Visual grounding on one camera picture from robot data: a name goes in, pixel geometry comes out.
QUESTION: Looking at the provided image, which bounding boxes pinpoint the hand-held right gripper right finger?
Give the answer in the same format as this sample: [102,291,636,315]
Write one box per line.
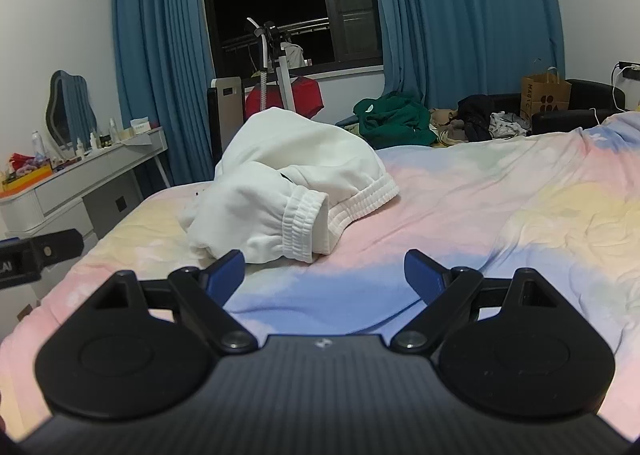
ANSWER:
[390,249,561,356]

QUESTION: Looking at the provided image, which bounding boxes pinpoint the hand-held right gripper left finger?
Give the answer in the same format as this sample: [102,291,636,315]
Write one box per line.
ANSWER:
[90,250,258,356]

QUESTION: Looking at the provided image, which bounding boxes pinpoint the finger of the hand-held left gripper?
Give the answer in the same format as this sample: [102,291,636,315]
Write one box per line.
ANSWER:
[30,229,84,269]

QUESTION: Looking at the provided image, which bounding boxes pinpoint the white sweatpants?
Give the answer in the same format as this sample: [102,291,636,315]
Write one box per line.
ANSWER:
[177,106,401,265]

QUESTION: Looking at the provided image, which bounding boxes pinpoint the white dressing table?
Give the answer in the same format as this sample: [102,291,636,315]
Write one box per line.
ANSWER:
[0,126,171,303]

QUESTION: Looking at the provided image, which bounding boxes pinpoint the orange tray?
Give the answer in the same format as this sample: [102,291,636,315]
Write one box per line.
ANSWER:
[0,151,54,194]

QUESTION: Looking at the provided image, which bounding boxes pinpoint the pastel bedsheet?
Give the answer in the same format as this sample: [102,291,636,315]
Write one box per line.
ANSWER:
[0,111,640,441]

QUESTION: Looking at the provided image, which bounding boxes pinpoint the wavy black mirror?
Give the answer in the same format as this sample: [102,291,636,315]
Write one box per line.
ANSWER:
[45,70,98,148]

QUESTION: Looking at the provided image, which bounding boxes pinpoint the beige garment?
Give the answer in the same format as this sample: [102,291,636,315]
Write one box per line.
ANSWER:
[430,108,468,145]

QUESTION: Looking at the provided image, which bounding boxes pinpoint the green garment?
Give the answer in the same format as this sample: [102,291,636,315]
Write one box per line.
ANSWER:
[352,91,437,148]

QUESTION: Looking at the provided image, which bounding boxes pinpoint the beige air purifier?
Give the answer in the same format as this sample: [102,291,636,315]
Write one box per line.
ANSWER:
[207,76,246,161]

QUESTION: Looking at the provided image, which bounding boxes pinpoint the black garment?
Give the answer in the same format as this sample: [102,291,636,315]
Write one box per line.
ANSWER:
[457,94,506,142]

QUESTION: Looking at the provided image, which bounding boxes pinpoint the white patterned garment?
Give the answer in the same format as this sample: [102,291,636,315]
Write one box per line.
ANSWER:
[489,111,531,137]

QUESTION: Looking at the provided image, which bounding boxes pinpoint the red garment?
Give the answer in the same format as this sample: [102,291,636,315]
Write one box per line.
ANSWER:
[245,76,325,121]

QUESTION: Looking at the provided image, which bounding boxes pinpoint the white garment steamer stand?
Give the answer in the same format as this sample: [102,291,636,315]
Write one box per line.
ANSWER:
[245,18,297,113]

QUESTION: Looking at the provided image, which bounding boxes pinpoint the blue curtain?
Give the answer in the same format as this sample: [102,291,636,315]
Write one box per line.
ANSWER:
[110,0,218,201]
[367,0,566,108]

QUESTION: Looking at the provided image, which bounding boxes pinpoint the brown paper bag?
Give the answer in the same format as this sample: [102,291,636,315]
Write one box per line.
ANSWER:
[521,66,572,122]

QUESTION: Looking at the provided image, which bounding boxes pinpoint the white hanging cloth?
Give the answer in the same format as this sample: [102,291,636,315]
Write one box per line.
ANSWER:
[282,42,307,67]

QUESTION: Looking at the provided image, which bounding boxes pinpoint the black sofa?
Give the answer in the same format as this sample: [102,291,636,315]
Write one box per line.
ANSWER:
[465,79,628,136]

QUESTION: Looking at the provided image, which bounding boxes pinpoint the white cable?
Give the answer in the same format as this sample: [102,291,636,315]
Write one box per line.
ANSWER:
[592,62,627,126]

